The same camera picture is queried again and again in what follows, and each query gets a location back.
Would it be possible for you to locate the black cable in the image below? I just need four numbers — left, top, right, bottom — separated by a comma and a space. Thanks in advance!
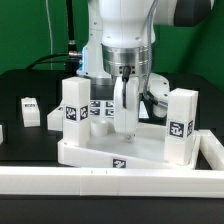
25, 52, 83, 70

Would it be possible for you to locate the white block left edge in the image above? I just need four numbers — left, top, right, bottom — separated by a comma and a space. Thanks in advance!
0, 125, 3, 145

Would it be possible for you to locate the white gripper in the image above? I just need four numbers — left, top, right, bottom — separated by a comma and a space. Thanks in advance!
113, 73, 170, 142

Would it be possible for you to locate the black vertical pole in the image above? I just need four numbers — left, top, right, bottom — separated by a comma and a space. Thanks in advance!
66, 0, 77, 73

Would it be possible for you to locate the white fixture wall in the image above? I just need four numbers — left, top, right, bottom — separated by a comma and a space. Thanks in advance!
0, 129, 224, 199

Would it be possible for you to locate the white desk tabletop tray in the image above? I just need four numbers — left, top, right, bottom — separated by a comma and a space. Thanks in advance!
58, 123, 200, 170

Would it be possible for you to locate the white cable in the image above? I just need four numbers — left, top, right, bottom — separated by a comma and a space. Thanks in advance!
45, 0, 54, 71

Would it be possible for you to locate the grey braided cable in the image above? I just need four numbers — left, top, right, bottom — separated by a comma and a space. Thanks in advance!
141, 0, 168, 108

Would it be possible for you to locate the fiducial marker sheet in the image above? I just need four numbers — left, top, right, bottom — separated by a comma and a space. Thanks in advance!
89, 99, 150, 120

